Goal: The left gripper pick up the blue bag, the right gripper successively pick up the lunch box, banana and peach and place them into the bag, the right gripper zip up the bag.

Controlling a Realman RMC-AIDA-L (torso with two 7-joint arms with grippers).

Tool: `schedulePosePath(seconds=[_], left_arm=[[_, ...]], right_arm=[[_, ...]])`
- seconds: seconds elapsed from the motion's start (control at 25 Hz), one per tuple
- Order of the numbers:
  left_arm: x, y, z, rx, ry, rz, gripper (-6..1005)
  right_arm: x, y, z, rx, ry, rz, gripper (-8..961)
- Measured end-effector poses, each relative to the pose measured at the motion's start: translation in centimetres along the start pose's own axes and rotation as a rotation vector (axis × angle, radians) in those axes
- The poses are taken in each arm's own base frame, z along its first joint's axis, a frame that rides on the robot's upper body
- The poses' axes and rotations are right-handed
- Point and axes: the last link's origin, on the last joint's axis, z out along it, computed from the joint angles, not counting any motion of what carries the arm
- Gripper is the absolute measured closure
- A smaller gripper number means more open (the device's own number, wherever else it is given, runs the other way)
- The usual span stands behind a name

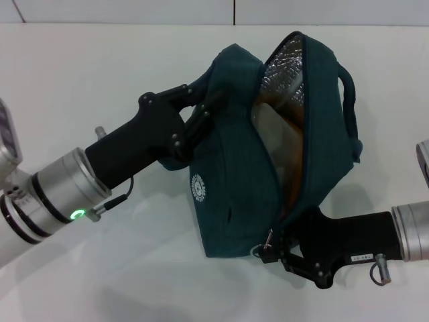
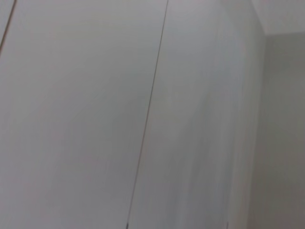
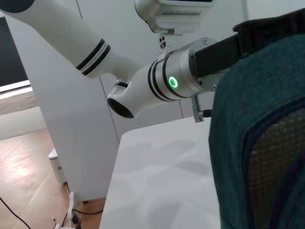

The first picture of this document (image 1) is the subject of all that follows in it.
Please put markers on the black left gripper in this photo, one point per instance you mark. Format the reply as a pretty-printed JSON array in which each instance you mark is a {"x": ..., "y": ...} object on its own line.
[{"x": 144, "y": 141}]

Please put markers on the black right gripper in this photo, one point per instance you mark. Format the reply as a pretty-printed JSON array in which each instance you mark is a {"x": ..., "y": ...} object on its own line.
[{"x": 352, "y": 238}]

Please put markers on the dark teal insulated bag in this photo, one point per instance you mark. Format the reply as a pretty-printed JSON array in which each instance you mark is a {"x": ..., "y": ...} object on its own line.
[{"x": 234, "y": 184}]

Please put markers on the silver connector stub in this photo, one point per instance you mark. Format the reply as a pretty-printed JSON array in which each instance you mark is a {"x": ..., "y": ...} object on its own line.
[{"x": 100, "y": 131}]

